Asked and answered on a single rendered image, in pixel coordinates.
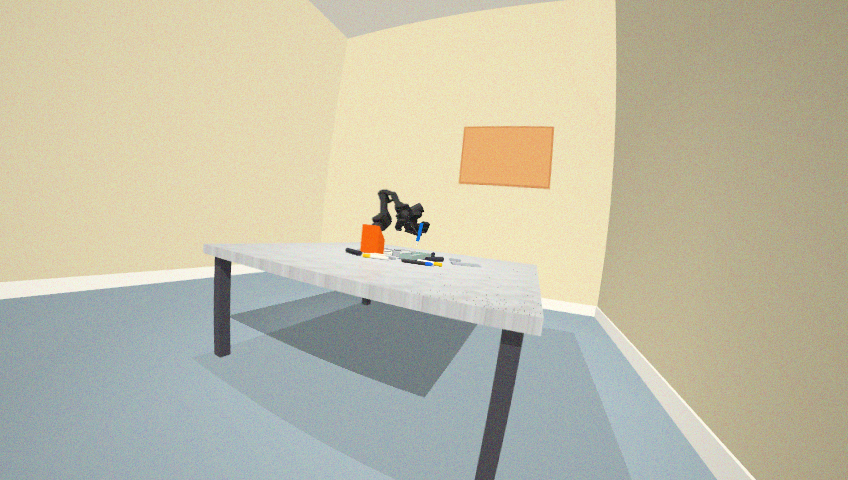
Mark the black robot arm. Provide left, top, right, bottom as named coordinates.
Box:
left=371, top=190, right=424, bottom=232

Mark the grey letter keyboard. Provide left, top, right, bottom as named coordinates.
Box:
left=399, top=252, right=431, bottom=261

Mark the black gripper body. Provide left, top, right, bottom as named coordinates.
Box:
left=395, top=216, right=430, bottom=233

